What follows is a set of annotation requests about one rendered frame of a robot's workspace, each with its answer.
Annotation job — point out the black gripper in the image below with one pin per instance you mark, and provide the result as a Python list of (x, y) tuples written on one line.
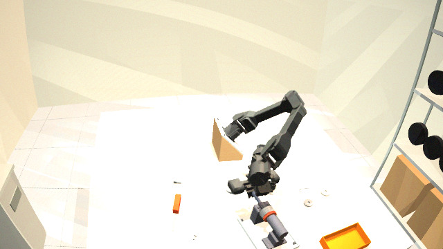
[(236, 186)]

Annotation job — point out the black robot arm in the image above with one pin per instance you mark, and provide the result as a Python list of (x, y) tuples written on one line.
[(278, 146)]

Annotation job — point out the grey metal shaft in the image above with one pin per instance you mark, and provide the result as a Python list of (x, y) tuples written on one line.
[(256, 198)]

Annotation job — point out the orange-red ring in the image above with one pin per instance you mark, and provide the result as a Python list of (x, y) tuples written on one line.
[(268, 214)]

